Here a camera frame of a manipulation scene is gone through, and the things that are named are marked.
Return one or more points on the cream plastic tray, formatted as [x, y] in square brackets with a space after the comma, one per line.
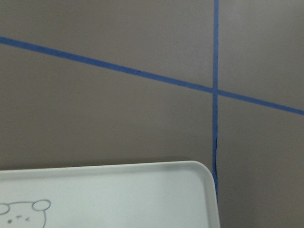
[147, 195]

